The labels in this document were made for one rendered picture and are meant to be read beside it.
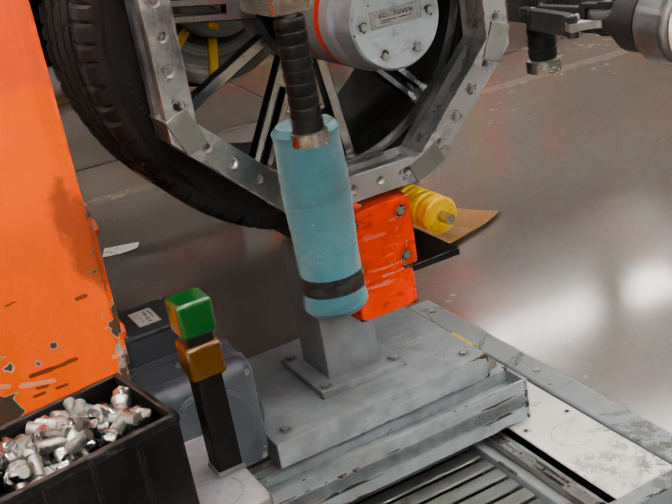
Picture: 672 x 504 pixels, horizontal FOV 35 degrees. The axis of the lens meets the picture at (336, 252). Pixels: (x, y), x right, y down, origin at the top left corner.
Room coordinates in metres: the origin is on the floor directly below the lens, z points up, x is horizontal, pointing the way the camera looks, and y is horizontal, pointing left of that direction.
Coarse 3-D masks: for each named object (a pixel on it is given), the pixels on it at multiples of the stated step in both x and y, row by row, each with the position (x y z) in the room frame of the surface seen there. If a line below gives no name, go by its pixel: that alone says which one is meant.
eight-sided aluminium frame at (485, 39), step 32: (128, 0) 1.36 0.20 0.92; (160, 0) 1.34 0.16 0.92; (480, 0) 1.54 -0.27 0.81; (160, 32) 1.38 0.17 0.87; (480, 32) 1.55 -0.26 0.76; (160, 64) 1.33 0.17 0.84; (448, 64) 1.57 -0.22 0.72; (480, 64) 1.53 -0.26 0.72; (160, 96) 1.33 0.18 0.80; (448, 96) 1.52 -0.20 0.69; (160, 128) 1.35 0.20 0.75; (192, 128) 1.34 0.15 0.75; (416, 128) 1.53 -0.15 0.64; (448, 128) 1.50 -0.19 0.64; (224, 160) 1.35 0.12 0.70; (256, 160) 1.37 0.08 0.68; (384, 160) 1.50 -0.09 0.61; (416, 160) 1.47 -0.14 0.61; (256, 192) 1.37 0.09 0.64; (352, 192) 1.44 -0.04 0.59
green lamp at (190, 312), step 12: (192, 288) 1.03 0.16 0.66; (168, 300) 1.01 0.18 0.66; (180, 300) 1.00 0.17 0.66; (192, 300) 1.00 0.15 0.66; (204, 300) 1.00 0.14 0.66; (168, 312) 1.01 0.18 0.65; (180, 312) 0.99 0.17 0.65; (192, 312) 0.99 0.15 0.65; (204, 312) 1.00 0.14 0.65; (180, 324) 0.99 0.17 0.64; (192, 324) 0.99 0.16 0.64; (204, 324) 1.00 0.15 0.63; (216, 324) 1.00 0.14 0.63; (180, 336) 0.99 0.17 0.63; (192, 336) 0.99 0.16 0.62
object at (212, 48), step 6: (180, 36) 1.83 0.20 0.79; (186, 36) 1.83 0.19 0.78; (180, 42) 1.83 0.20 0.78; (210, 42) 1.85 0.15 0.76; (216, 42) 1.86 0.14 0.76; (180, 48) 1.83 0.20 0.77; (210, 48) 1.85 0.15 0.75; (216, 48) 1.85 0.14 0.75; (210, 54) 1.85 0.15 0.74; (216, 54) 1.85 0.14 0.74; (210, 60) 1.85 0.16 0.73; (216, 60) 1.85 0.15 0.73; (210, 66) 1.85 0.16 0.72; (216, 66) 1.85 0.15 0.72; (210, 72) 1.85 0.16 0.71
